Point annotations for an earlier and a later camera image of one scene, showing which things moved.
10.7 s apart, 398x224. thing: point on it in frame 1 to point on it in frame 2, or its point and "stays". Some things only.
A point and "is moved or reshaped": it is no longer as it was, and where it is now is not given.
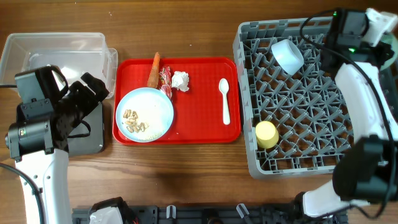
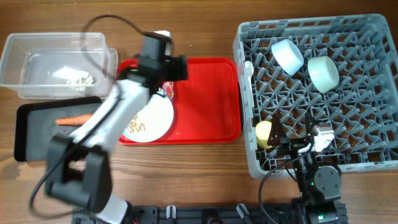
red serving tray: x=198 y=112 stays
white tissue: x=180 y=80 is moved or reshaped
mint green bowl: x=389 y=38 to x=323 y=73
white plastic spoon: x=224 y=87 to x=249 y=68
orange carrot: x=153 y=78 is moved or reshaped
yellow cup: x=267 y=134 stays
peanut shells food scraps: x=132 y=124 stays
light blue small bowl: x=288 y=56 stays
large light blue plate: x=144 y=114 stays
